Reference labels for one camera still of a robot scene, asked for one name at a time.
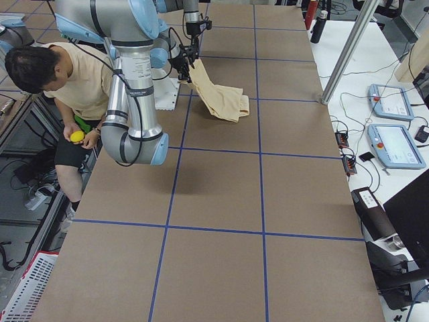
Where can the black thermos bottle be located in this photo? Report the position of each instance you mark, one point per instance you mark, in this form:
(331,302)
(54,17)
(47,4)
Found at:
(318,27)

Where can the person in beige shirt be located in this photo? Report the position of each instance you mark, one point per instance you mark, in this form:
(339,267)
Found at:
(78,79)

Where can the black monitor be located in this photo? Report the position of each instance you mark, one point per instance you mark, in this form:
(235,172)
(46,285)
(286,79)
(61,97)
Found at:
(407,211)

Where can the far teach pendant tablet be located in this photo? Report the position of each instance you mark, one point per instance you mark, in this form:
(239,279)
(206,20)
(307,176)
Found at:
(390,102)

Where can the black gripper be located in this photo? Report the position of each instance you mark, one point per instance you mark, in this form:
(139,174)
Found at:
(176,62)
(192,30)

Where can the teach pendant tablet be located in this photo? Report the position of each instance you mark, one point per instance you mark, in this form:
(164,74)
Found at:
(390,102)
(394,147)

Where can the white plastic basket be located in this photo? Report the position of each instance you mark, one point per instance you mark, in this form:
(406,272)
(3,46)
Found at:
(30,289)

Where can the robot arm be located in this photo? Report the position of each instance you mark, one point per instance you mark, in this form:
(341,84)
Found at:
(193,20)
(131,132)

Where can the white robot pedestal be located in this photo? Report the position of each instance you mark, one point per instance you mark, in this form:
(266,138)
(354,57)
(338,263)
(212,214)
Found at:
(165,90)

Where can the yellow round object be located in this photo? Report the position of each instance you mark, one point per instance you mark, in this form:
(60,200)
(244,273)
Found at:
(77,136)

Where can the beige long sleeve shirt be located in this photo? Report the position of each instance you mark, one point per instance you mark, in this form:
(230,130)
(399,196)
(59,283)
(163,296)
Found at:
(223,102)

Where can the white power strip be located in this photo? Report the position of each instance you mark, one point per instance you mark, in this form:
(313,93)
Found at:
(38,198)

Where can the brown paper table cover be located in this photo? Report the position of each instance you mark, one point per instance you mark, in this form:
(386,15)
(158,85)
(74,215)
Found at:
(247,221)

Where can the red thermos bottle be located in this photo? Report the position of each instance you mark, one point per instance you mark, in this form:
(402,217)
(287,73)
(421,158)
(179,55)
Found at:
(311,10)

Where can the aluminium frame post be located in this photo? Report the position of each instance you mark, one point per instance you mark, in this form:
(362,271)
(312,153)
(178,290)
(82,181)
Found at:
(357,31)

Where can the near teach pendant tablet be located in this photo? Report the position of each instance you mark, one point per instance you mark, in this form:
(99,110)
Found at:
(394,147)

